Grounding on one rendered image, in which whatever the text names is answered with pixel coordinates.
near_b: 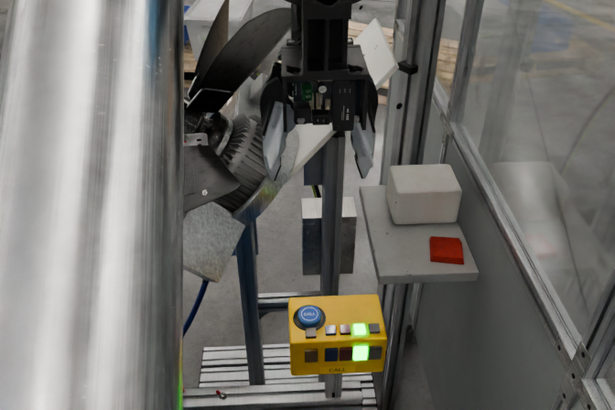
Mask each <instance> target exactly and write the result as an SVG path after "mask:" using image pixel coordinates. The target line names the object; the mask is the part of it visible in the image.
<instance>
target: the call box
mask: <svg viewBox="0 0 615 410"><path fill-rule="evenodd" d="M305 306H313V307H318V309H319V310H320V312H321V321H320V323H319V324H318V325H317V326H316V327H312V328H316V332H317V337H316V338H315V339H306V334H305V328H306V327H304V326H302V325H301V324H300V323H299V322H298V319H297V313H298V311H299V310H300V308H302V307H305ZM288 317H289V348H290V373H291V374H292V375H311V374H333V373H353V372H382V371H383V366H384V358H385V352H386V344H387V335H386V330H385V326H384V322H383V313H382V309H381V304H380V299H379V297H378V295H376V294H374V295H351V296H327V297H290V298H289V299H288ZM370 323H379V326H380V331H381V332H380V333H378V334H370V332H369V328H368V324H370ZM348 324H350V325H351V335H340V325H348ZM354 324H364V325H365V330H366V333H365V334H355V332H354V327H353V326H354ZM326 325H335V326H336V331H337V335H335V336H326V333H325V326H326ZM363 346H367V347H368V349H369V346H382V347H383V349H382V357H381V359H380V360H368V351H367V360H362V361H355V360H354V359H353V353H352V361H339V354H340V348H342V347H352V348H353V352H354V347H363ZM325 348H338V349H339V354H338V361H325ZM305 349H318V362H305Z"/></svg>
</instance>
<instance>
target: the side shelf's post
mask: <svg viewBox="0 0 615 410"><path fill-rule="evenodd" d="M413 288H414V283H412V284H396V288H395V295H394V308H393V315H392V322H391V328H390V336H389V342H388V350H387V356H386V364H385V370H384V377H383V390H382V397H381V404H380V408H381V410H394V403H395V397H396V392H397V385H398V380H399V374H400V369H401V362H402V357H403V351H404V345H405V334H406V329H407V323H408V317H409V311H410V306H411V300H412V294H413Z"/></svg>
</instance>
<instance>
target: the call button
mask: <svg viewBox="0 0 615 410"><path fill-rule="evenodd" d="M297 319H298V322H299V323H300V324H301V325H302V326H304V327H307V328H312V327H316V326H317V325H318V324H319V323H320V321H321V312H320V310H319V309H318V307H313V306H305V307H301V308H300V310H299V311H298V313H297Z"/></svg>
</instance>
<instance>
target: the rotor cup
mask: <svg viewBox="0 0 615 410"><path fill-rule="evenodd" d="M187 105H188V104H187V103H185V102H184V134H186V135H188V134H199V133H204V134H206V135H207V137H208V146H212V148H213V149H214V148H215V146H216V145H217V144H218V142H219V140H220V138H221V136H222V133H223V131H224V129H225V126H226V122H227V118H226V116H225V115H224V114H222V113H220V112H217V113H214V114H213V115H211V116H210V117H209V118H206V117H205V116H204V112H194V111H186V108H187Z"/></svg>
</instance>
